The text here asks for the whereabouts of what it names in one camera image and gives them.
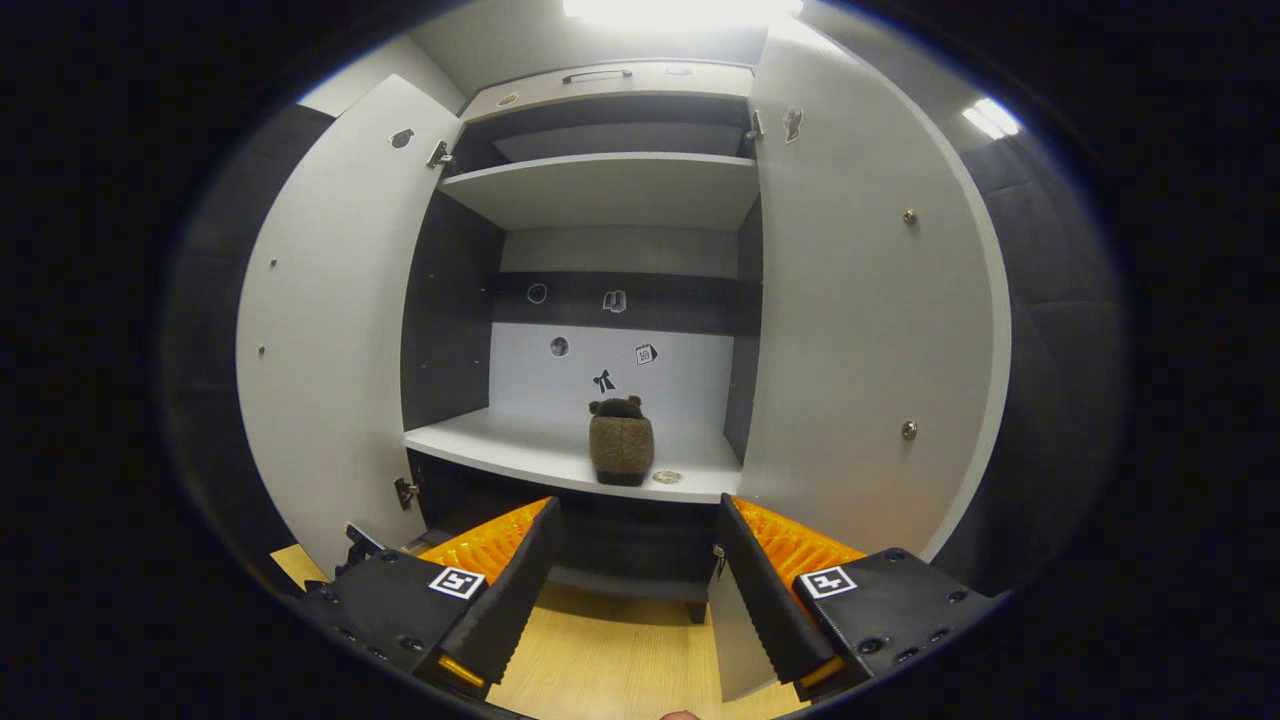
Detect black backdrop cloth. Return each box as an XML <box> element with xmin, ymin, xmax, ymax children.
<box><xmin>165</xmin><ymin>105</ymin><xmax>1126</xmax><ymax>601</ymax></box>

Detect white cabinet door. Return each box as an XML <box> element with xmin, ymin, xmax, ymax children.
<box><xmin>236</xmin><ymin>73</ymin><xmax>466</xmax><ymax>579</ymax></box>
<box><xmin>708</xmin><ymin>20</ymin><xmax>1013</xmax><ymax>701</ymax></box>

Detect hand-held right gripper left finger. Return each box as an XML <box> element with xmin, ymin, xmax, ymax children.
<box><xmin>300</xmin><ymin>495</ymin><xmax>566</xmax><ymax>701</ymax></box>

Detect brown fuzzy shoe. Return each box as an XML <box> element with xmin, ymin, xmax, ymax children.
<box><xmin>588</xmin><ymin>396</ymin><xmax>656</xmax><ymax>488</ymax></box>

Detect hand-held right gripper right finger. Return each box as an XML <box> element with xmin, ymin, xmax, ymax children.
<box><xmin>715</xmin><ymin>493</ymin><xmax>1001</xmax><ymax>701</ymax></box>

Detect small ceiling light panel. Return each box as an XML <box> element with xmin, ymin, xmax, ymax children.
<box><xmin>962</xmin><ymin>97</ymin><xmax>1023</xmax><ymax>141</ymax></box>

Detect large ceiling light panel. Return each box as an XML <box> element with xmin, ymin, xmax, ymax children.
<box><xmin>562</xmin><ymin>0</ymin><xmax>806</xmax><ymax>31</ymax></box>

